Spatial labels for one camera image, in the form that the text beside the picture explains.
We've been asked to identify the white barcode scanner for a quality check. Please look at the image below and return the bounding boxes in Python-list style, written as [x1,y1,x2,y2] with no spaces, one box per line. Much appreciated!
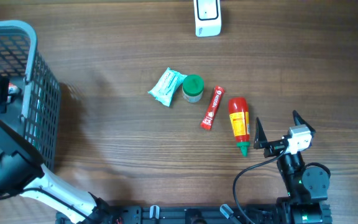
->
[193,0,222,37]

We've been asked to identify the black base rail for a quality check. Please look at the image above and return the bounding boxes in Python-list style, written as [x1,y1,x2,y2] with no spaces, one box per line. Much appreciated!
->
[55,203,333,224]

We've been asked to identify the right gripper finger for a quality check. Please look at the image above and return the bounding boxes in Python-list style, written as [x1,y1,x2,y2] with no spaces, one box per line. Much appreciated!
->
[292,110,316,134]
[254,117,268,149]

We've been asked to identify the red white small packet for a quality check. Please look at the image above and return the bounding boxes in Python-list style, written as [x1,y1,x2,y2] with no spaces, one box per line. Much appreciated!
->
[7,83,22,103]

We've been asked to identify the red sauce bottle green cap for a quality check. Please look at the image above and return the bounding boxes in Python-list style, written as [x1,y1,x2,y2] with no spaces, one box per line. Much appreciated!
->
[227,96,251,157]

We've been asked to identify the right black cable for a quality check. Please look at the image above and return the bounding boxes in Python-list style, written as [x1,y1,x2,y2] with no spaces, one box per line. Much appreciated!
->
[232,149,287,224]

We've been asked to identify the grey plastic mesh basket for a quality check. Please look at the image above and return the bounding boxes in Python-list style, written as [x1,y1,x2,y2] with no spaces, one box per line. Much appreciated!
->
[0,20,62,170]

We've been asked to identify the red Nescafe stick sachet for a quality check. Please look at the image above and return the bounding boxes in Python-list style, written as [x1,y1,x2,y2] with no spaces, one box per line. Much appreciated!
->
[200,86,225,130]

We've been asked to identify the green lid jar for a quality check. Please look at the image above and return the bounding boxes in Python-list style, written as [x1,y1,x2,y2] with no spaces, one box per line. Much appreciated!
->
[182,75,204,103]

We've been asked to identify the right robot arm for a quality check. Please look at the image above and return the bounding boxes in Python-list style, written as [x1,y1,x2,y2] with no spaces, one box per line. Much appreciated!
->
[254,110,333,224]

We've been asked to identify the teal tissue pack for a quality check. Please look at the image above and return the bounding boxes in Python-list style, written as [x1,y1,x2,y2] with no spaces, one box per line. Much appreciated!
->
[148,67,188,107]

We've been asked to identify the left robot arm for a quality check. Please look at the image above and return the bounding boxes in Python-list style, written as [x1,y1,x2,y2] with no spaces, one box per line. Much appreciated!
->
[0,78,122,223]

